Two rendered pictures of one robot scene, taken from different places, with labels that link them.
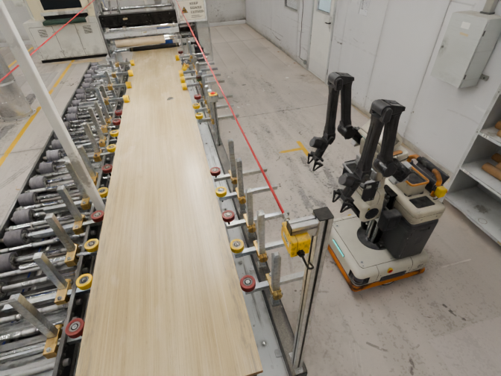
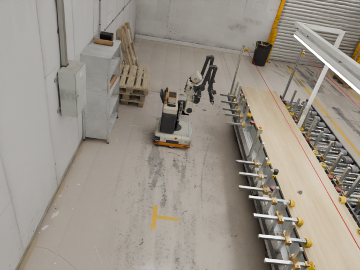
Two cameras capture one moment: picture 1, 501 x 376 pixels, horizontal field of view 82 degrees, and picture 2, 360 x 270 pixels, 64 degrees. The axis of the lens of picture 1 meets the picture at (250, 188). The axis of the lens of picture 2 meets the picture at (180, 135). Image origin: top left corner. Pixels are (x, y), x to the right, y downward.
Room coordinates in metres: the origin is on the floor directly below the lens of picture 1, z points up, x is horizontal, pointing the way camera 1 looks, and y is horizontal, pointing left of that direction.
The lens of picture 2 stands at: (5.99, -0.29, 3.14)
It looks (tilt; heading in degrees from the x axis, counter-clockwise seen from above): 34 degrees down; 188
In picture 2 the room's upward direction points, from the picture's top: 11 degrees clockwise
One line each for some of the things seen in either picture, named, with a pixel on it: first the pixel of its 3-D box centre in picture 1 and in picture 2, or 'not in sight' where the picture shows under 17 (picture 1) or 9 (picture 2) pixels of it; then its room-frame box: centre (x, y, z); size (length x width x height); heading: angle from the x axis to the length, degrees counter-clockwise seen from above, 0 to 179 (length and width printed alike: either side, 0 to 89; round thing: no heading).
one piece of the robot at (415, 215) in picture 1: (394, 208); (171, 111); (1.59, -1.12, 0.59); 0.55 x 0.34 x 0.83; 13
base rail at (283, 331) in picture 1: (212, 126); (254, 180); (2.94, 0.40, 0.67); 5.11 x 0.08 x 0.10; 13
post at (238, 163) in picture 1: (240, 187); (241, 110); (1.53, 0.07, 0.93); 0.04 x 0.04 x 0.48; 13
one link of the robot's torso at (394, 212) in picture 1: (371, 212); (186, 107); (1.47, -0.88, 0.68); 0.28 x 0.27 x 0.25; 13
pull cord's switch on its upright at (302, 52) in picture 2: not in sight; (292, 77); (0.25, 0.91, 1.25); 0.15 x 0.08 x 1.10; 13
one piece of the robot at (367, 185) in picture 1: (361, 176); (196, 94); (1.50, -0.75, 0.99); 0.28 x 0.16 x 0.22; 13
